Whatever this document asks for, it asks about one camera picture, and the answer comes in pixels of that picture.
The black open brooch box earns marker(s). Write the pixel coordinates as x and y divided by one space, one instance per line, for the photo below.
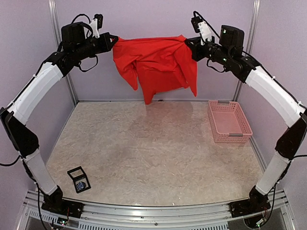
78 174

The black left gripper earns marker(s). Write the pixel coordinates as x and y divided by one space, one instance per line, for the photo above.
107 46

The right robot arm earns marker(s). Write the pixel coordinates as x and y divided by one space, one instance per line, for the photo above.
230 54

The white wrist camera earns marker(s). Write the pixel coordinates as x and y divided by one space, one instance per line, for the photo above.
96 24
200 26

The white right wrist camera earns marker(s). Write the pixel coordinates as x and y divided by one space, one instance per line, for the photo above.
200 26

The pink plastic basket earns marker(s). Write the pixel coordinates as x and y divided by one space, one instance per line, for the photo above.
228 122

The front aluminium rail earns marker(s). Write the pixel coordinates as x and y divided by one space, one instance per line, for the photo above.
99 216

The left aluminium frame post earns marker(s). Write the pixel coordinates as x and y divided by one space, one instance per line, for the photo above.
59 56

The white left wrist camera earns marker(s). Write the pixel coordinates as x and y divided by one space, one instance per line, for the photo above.
96 24

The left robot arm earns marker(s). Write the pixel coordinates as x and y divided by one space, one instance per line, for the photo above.
79 41

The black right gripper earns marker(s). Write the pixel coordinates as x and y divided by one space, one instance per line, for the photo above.
197 54

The red t-shirt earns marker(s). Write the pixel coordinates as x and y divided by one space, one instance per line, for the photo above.
156 65

